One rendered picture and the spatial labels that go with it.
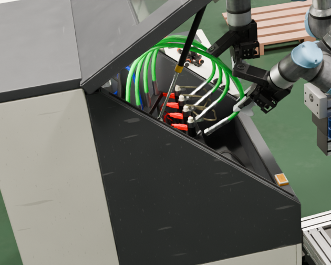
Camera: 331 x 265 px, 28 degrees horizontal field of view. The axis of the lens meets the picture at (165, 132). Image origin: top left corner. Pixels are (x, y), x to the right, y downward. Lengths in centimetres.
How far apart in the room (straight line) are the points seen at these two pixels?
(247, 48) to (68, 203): 73
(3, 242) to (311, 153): 183
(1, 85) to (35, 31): 35
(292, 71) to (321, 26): 73
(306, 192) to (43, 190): 208
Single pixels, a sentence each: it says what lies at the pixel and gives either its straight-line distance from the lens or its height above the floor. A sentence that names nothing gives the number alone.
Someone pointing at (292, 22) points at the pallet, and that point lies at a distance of 551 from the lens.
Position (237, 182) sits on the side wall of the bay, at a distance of 195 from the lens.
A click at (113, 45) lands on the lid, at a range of 173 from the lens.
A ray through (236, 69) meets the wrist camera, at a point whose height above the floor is 136.
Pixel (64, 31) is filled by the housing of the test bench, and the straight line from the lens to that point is 201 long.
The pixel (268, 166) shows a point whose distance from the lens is 223.
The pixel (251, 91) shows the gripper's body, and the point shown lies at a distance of 198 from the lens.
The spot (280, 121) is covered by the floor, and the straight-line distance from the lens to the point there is 432.
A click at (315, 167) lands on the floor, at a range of 388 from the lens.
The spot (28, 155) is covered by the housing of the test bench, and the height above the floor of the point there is 130.
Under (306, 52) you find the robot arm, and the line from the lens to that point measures 183.
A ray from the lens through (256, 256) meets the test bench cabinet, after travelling 216.
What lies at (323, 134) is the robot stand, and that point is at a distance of 266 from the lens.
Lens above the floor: 223
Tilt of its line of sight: 31 degrees down
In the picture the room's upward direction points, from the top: 8 degrees counter-clockwise
